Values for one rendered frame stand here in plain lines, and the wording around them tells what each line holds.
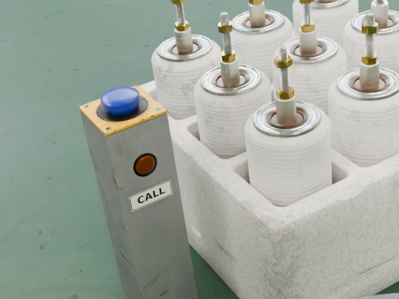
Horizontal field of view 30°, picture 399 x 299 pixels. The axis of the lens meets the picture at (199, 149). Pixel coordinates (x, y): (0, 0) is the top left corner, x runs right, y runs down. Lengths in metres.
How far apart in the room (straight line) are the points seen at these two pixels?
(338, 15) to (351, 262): 0.37
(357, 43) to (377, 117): 0.18
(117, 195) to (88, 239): 0.34
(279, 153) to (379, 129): 0.13
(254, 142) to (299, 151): 0.05
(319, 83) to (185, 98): 0.18
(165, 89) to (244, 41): 0.13
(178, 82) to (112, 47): 0.68
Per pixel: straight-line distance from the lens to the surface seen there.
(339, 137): 0.90
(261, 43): 1.03
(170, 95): 1.01
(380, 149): 0.89
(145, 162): 0.76
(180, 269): 0.87
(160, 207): 0.81
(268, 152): 0.81
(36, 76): 1.60
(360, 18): 1.05
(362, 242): 0.90
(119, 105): 0.75
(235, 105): 0.89
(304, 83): 0.95
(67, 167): 1.28
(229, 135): 0.91
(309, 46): 0.96
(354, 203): 0.85
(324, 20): 1.09
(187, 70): 0.98
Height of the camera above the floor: 0.69
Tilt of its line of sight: 34 degrees down
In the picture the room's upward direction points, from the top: 8 degrees counter-clockwise
